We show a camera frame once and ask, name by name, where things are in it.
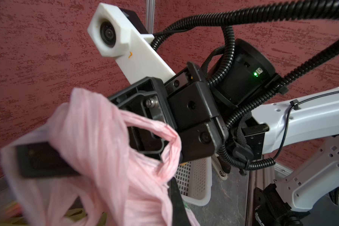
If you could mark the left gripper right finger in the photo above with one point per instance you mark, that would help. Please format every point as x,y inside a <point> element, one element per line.
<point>179,216</point>

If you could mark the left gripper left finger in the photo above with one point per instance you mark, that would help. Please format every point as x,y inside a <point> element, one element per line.
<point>40,160</point>

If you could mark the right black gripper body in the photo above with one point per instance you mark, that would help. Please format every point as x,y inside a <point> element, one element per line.
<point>198,122</point>

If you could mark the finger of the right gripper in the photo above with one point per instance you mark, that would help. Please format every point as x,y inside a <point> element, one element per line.
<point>147,98</point>

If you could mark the pink plastic bag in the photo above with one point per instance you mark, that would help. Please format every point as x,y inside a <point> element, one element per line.
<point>91,135</point>

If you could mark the green plastic bag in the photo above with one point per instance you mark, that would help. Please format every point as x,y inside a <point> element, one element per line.
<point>74,217</point>

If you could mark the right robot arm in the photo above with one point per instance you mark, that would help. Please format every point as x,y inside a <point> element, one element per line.
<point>223,112</point>

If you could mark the black white marker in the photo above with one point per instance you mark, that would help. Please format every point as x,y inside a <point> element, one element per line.
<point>221,171</point>

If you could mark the white plastic basket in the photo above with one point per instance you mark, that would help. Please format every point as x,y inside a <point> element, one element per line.
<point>195,181</point>

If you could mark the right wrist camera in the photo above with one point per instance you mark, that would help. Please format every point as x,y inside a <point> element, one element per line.
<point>131,49</point>

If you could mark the right aluminium corner post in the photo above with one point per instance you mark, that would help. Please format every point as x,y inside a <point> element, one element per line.
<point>150,13</point>

